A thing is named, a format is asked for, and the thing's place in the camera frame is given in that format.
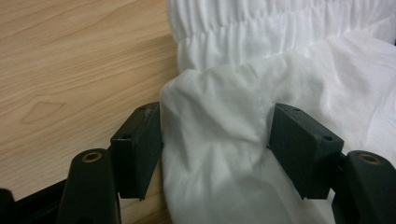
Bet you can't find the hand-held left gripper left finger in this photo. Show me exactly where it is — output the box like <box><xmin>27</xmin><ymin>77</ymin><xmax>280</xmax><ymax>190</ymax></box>
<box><xmin>109</xmin><ymin>101</ymin><xmax>164</xmax><ymax>202</ymax></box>

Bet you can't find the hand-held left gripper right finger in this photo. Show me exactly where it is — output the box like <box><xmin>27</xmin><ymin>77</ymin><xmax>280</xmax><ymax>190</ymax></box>
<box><xmin>266</xmin><ymin>103</ymin><xmax>346</xmax><ymax>201</ymax></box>

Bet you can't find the white skirt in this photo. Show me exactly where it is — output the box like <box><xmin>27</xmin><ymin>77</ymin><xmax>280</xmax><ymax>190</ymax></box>
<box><xmin>159</xmin><ymin>0</ymin><xmax>396</xmax><ymax>224</ymax></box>

